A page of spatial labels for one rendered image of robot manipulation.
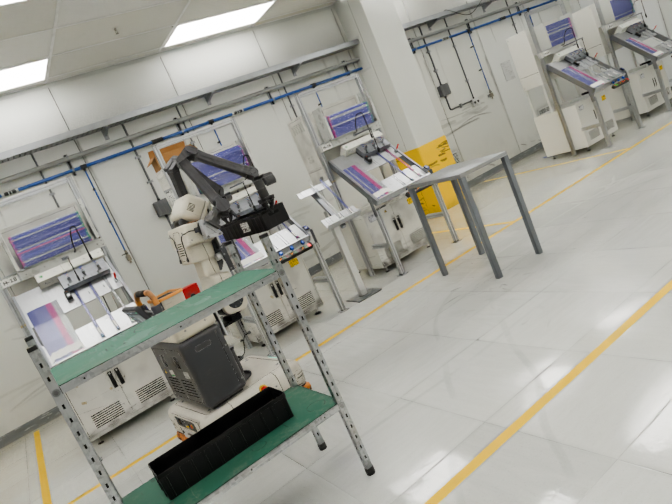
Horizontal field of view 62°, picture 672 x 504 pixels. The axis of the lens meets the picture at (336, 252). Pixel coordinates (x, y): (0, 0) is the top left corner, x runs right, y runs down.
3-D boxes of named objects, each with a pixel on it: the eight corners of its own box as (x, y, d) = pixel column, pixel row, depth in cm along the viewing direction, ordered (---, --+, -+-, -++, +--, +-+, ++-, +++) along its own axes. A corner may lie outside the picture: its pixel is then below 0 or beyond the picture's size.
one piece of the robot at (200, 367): (219, 432, 297) (149, 291, 283) (183, 418, 341) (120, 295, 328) (269, 397, 316) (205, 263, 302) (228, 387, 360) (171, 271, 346)
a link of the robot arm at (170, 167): (158, 164, 331) (170, 164, 326) (174, 153, 340) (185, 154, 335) (185, 227, 355) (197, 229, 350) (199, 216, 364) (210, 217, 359)
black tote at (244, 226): (226, 242, 371) (218, 226, 369) (247, 231, 381) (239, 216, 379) (267, 230, 325) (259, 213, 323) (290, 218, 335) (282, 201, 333)
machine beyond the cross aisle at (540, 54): (649, 125, 717) (602, -22, 686) (614, 146, 678) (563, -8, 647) (559, 148, 835) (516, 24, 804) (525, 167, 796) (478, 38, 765)
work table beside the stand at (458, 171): (499, 279, 397) (459, 174, 384) (442, 276, 461) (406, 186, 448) (543, 252, 414) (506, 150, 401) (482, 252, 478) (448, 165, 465)
